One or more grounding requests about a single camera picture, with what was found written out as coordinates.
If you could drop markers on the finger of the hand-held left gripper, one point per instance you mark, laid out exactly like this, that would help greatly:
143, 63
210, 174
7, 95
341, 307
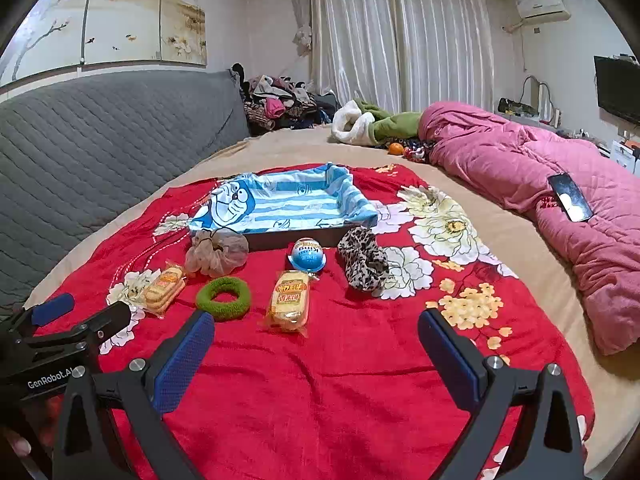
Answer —
110, 322
52, 308

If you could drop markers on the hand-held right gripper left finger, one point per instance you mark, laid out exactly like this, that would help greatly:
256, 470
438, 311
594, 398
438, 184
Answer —
182, 365

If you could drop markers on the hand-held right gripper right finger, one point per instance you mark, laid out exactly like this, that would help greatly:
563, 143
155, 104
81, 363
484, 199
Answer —
450, 360

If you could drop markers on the small sandwich cake packet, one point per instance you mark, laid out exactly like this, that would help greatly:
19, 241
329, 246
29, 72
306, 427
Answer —
160, 287

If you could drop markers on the green fuzzy scrunchie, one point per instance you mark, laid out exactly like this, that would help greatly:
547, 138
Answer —
202, 300

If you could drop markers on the beige mesh scrunchie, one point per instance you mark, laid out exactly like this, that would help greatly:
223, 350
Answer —
220, 255

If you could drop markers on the orange label bread packet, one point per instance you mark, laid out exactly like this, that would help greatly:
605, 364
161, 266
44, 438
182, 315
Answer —
287, 302

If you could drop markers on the leopard print scrunchie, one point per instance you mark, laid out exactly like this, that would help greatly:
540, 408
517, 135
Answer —
360, 260

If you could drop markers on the brown tray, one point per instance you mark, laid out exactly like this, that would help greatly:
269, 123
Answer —
280, 241

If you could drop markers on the blue egg toy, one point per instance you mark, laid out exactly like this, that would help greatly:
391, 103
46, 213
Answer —
306, 255

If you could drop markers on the person's left hand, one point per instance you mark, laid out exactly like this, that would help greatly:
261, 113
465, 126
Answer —
15, 444

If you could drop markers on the red floral blanket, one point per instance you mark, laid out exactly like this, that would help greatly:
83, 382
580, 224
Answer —
350, 360

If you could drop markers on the grey quilted headboard cover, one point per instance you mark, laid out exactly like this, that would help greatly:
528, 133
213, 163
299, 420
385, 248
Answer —
100, 150

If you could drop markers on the black smartphone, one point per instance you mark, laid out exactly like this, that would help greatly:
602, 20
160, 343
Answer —
570, 197

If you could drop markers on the pink quilt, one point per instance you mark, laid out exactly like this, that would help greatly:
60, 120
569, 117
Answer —
500, 160

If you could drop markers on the colourful snack wrappers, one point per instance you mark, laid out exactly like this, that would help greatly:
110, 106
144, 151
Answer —
417, 151

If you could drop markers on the orange fruit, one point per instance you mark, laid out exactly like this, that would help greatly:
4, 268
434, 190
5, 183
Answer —
396, 149

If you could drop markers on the green white fleece garment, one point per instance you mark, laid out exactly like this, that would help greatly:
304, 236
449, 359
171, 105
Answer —
400, 125

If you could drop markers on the grey vanity table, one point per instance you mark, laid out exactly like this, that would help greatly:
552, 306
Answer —
520, 117

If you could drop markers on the dark patterned bag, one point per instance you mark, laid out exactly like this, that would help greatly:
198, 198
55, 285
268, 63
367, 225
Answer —
517, 106

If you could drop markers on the arched vanity mirror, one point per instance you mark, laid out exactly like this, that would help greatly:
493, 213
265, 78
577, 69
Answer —
542, 97

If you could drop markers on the pile of clothes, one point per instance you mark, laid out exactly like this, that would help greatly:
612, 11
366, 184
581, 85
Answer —
280, 100

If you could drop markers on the black television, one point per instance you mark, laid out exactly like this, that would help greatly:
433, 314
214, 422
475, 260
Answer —
617, 87

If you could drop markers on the white curtains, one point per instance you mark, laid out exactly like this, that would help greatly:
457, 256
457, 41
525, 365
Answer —
400, 35

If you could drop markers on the curtain tieback flower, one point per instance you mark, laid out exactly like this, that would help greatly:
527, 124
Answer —
302, 37

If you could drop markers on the white air conditioner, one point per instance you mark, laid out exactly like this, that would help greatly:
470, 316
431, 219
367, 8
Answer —
542, 7

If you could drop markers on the floral wall painting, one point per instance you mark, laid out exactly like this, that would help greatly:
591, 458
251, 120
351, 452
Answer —
125, 15

